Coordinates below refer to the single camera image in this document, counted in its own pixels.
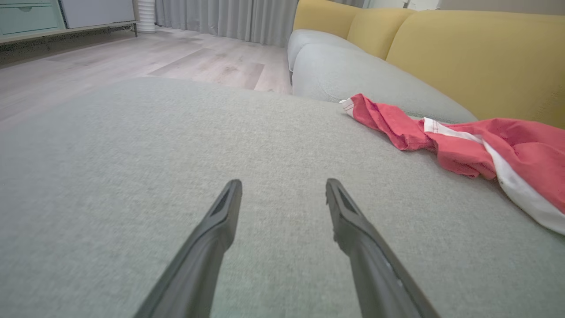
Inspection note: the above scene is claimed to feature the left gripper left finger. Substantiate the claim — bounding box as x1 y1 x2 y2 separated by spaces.
134 179 243 318

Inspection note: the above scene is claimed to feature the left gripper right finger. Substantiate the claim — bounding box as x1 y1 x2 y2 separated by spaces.
325 178 442 318

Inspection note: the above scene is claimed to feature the red shorts white trim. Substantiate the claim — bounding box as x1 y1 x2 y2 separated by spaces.
339 93 565 235

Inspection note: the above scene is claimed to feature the large grey sofa seat cushion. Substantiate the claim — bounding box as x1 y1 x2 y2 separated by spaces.
0 77 565 318

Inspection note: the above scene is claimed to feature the grey pleated curtain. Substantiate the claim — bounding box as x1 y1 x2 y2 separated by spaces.
154 0 301 48

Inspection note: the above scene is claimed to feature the large yellow sofa back cushion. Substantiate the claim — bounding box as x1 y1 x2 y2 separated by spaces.
385 10 565 129

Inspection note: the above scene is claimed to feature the small grey sofa seat cushion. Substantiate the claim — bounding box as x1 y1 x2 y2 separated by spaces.
287 29 367 73

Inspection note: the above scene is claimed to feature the white ribbed cylinder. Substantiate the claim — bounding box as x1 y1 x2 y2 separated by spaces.
137 0 157 34

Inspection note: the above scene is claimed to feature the low cabinet with teal drawer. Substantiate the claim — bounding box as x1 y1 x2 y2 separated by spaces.
0 0 138 45

